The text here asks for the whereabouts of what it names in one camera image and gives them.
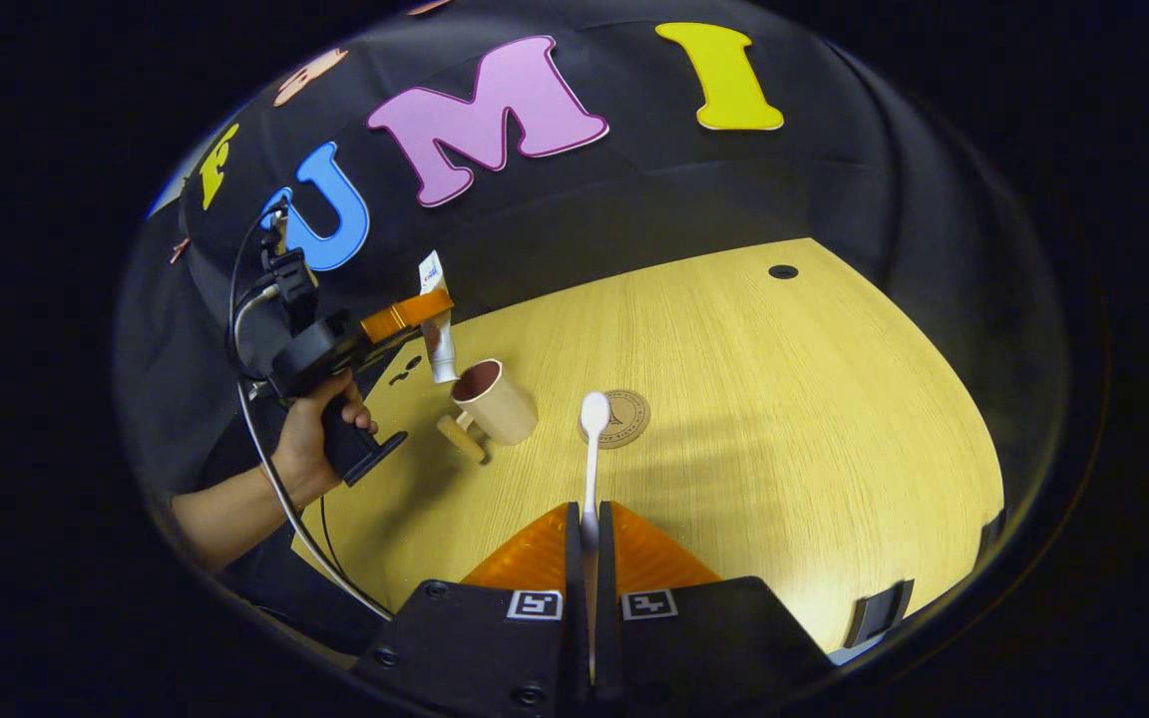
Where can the black backdrop cloth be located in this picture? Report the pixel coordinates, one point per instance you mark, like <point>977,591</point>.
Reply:
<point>834,179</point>

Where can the black desk edge bracket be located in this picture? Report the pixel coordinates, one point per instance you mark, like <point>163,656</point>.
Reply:
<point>879,613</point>
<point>991,534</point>

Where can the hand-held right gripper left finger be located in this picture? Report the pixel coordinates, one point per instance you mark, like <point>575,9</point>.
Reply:
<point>577,598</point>

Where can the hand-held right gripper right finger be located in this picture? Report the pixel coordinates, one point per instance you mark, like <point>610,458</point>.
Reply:
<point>606,598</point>

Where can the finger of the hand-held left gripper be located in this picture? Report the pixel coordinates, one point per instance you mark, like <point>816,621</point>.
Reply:
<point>405,316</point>

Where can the round cork coaster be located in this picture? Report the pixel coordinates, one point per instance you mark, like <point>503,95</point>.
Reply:
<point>626,419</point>

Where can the white toothpaste tube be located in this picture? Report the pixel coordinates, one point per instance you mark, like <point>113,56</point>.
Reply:
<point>440,339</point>

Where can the wooden desktop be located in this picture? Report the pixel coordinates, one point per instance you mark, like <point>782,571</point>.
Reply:
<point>784,449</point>

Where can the white toothbrush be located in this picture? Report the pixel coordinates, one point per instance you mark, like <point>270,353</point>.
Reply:
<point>591,469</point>

